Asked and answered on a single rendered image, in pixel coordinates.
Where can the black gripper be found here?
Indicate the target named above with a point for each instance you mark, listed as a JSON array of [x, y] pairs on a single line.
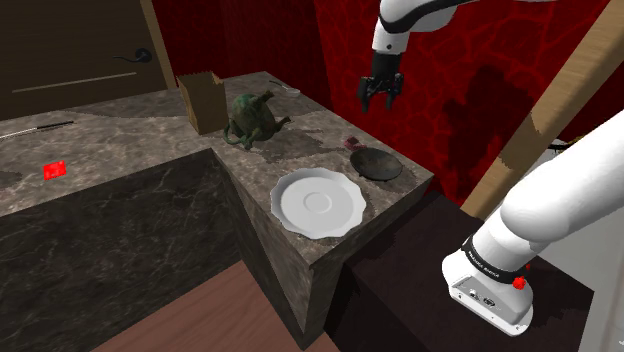
[[385, 68]]

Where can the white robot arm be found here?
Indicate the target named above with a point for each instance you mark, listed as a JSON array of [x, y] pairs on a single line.
[[560, 195]]

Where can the small dark red object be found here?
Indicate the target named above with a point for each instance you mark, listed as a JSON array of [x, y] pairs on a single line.
[[353, 143]]

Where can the dark round pan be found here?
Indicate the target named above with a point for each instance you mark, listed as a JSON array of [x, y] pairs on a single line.
[[376, 164]]

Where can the small white spoon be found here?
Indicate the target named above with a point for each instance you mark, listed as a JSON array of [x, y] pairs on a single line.
[[288, 89]]

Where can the white scalloped plate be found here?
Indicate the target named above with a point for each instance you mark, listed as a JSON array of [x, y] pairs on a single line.
[[318, 202]]

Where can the green teapot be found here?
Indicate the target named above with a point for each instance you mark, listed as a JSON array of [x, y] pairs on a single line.
[[251, 118]]

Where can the brown paper bag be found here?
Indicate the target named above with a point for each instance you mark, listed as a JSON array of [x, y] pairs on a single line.
[[204, 105]]

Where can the dark robot stand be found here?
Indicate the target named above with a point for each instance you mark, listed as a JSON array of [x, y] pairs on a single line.
[[438, 302]]

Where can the red card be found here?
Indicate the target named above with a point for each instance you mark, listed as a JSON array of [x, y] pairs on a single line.
[[54, 170]]

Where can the wooden door frame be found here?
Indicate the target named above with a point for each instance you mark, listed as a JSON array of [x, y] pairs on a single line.
[[551, 107]]

